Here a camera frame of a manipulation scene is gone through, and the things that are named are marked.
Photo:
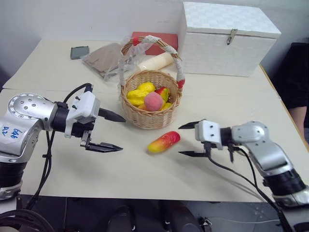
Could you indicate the brown cardboard in plastic sleeve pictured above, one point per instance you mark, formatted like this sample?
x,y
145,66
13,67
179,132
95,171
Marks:
x,y
103,59

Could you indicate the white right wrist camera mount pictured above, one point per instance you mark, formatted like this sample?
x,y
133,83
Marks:
x,y
208,134

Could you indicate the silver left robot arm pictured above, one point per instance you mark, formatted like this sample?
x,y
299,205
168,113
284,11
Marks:
x,y
23,135

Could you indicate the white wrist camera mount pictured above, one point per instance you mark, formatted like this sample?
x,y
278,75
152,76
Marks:
x,y
208,134
84,106

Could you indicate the yellow fruit under peach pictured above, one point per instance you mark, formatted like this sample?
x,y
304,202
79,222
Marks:
x,y
167,105

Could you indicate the short red yellow mango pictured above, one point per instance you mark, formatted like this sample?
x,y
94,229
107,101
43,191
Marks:
x,y
163,93

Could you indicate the white box with latch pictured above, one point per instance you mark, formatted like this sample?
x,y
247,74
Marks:
x,y
224,50

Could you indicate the cream cylindrical roll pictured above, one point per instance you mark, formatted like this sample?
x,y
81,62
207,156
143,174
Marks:
x,y
154,62

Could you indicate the pink peach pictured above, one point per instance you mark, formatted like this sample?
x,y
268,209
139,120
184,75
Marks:
x,y
154,102

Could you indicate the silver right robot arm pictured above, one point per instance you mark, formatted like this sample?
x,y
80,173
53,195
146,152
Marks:
x,y
256,135

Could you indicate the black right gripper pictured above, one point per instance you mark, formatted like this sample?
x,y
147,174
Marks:
x,y
208,148

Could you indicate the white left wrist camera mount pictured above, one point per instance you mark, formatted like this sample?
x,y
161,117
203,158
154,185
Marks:
x,y
84,106

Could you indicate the small yellow ridged fruit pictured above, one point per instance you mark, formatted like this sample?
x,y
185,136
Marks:
x,y
146,87

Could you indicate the long red yellow mango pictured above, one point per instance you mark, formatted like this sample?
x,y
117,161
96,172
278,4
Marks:
x,y
164,142

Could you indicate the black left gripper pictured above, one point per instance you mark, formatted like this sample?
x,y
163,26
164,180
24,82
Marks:
x,y
83,130

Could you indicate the large yellow ridged fruit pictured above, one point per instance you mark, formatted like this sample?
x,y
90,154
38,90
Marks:
x,y
135,97

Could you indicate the dark grey flat device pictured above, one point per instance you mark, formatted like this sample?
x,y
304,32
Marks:
x,y
79,52

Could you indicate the red flat box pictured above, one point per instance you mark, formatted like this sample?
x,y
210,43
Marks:
x,y
164,39

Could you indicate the clear crumpled plastic bag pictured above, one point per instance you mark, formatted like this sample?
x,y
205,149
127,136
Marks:
x,y
135,54

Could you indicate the person in dark clothes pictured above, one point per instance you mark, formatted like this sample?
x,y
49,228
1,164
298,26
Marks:
x,y
293,79

